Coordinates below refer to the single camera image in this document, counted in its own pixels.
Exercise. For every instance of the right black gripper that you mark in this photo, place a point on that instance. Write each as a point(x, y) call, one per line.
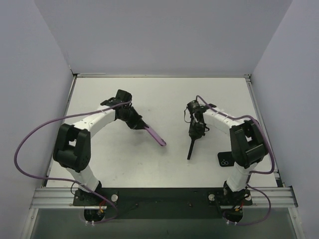
point(193, 135)

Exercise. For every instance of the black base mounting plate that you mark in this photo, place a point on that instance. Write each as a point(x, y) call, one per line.
point(161, 203)

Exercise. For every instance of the purple smartphone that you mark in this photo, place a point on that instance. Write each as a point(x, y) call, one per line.
point(155, 136)

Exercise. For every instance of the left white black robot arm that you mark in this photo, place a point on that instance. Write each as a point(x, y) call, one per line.
point(73, 145)

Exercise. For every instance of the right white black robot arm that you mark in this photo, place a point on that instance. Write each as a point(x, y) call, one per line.
point(248, 143)

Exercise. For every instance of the black phone case with phone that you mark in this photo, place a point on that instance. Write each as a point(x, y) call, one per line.
point(191, 148)

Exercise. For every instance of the black phone case on table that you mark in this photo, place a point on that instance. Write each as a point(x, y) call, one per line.
point(225, 159)

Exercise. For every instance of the aluminium front rail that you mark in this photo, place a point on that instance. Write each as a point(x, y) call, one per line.
point(52, 198)

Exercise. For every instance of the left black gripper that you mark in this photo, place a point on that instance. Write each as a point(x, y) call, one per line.
point(139, 123)

